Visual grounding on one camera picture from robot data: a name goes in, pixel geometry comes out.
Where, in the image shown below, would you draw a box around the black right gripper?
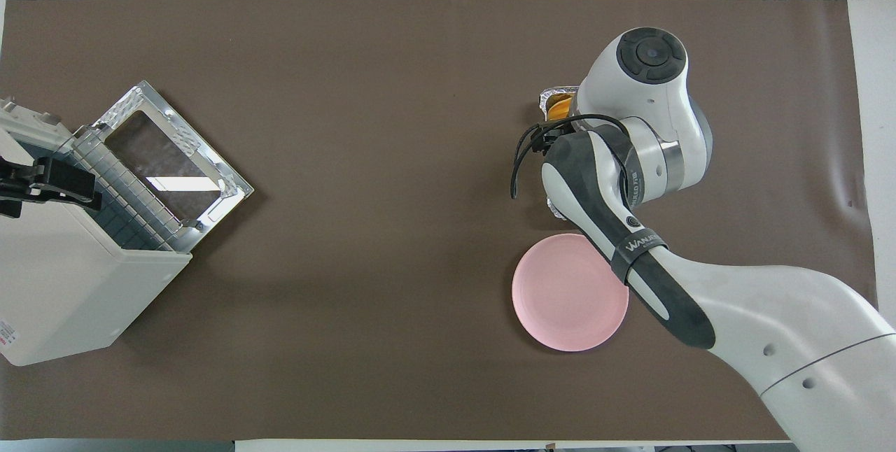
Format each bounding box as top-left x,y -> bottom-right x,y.
531,126 -> 561,155

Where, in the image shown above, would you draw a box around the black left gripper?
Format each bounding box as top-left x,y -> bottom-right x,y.
0,156 -> 103,220

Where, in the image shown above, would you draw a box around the yellow sliced bread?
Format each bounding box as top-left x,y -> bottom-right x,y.
547,93 -> 578,121

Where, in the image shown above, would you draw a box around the white toaster oven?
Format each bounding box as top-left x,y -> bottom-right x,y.
0,95 -> 193,367

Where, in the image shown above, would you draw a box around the glass oven door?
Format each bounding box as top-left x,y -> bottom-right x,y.
91,80 -> 254,255

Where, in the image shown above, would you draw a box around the pink round plate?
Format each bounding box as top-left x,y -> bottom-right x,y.
512,233 -> 629,353

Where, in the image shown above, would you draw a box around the brown table mat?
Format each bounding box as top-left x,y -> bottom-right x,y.
0,0 -> 893,442

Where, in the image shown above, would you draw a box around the metal wire oven rack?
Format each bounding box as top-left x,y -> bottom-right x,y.
69,127 -> 205,254

